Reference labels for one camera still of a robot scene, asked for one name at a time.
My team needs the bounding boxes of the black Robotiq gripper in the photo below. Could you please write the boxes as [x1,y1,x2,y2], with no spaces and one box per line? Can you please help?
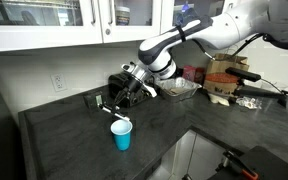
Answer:
[107,62,152,114]

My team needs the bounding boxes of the white pen with black cap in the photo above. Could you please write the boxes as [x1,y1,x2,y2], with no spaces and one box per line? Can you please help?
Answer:
[101,103,131,122]

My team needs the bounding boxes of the blue plastic cup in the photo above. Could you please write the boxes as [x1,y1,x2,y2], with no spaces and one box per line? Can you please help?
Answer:
[110,118,134,152]

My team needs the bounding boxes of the silver black toaster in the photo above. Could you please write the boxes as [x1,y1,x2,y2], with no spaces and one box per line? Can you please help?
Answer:
[108,71,155,109]

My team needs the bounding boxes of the small dark box green label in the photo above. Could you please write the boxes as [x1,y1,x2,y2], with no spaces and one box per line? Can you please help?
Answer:
[83,92,107,113]

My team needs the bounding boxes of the red snack package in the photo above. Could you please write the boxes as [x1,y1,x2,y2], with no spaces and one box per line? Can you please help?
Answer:
[180,65,206,85]

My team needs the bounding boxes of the white lower cabinet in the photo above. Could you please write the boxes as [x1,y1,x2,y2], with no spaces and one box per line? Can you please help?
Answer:
[146,129,246,180]

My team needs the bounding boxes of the cream crumpled napkin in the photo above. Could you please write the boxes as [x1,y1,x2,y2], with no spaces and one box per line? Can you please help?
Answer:
[207,93,231,107]

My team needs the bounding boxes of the brown paper bag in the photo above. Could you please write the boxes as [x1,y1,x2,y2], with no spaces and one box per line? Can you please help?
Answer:
[203,53,251,98]

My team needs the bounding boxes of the crumpled clear plastic wrapper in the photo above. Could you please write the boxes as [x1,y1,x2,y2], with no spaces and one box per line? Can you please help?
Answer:
[236,96,263,111]

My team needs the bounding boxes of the orange black bar clamp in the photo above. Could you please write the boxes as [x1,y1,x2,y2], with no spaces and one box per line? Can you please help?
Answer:
[221,150,259,180]

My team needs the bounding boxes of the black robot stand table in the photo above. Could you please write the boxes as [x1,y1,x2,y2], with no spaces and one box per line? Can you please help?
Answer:
[207,145,288,180]

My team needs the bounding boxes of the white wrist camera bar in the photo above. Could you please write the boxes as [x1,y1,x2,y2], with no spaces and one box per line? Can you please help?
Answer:
[141,82,159,99]

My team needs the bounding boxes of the white wall outlet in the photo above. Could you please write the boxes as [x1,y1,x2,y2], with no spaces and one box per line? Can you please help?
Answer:
[50,72,68,93]

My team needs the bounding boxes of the black bar camera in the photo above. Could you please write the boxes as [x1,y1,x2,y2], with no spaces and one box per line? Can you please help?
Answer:
[225,66,262,83]

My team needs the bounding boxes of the black camera stand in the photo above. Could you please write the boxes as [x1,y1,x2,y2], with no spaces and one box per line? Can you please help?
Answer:
[232,78,288,108]

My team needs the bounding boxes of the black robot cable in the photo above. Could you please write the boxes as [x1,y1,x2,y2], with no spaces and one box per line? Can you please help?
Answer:
[192,32,272,62]

